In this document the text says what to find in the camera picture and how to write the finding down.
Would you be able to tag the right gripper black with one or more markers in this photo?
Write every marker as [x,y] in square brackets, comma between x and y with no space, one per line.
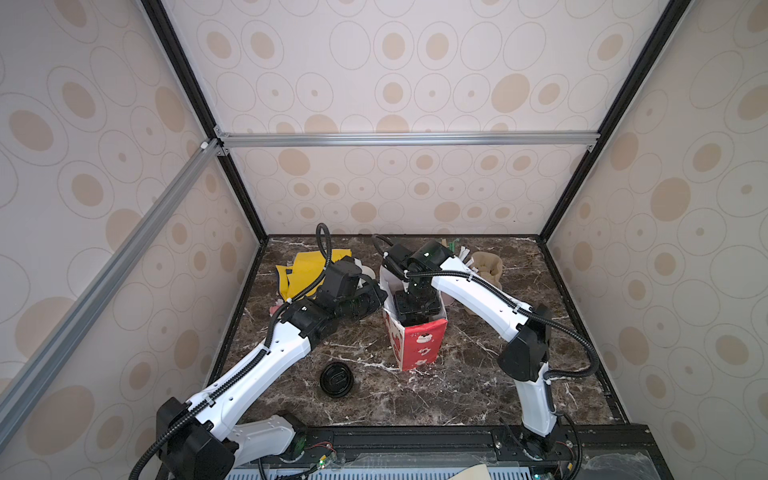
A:
[417,306]

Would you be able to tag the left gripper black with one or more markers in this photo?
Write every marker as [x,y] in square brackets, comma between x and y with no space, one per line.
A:
[373,287]

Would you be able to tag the red white paper bag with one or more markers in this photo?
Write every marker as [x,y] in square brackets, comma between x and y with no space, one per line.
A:
[412,346]

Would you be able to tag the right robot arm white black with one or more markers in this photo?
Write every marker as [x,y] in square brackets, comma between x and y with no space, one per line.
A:
[526,331]

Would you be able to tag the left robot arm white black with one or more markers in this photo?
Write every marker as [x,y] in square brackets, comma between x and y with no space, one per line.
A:
[240,372]

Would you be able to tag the stack of paper cups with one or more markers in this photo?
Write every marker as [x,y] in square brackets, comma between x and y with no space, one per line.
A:
[365,270]

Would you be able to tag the yellow napkin stack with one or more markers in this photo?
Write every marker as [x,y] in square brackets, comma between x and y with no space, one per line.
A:
[292,279]

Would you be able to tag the pulp cup carrier stack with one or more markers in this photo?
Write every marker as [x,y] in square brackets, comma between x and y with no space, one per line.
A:
[489,266]

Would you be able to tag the left diagonal aluminium bar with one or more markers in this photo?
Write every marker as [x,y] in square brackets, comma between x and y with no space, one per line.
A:
[46,363]

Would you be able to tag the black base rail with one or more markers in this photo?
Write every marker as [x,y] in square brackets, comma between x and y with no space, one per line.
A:
[429,452]

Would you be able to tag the horizontal aluminium frame bar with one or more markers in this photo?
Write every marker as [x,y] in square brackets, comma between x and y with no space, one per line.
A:
[566,137]

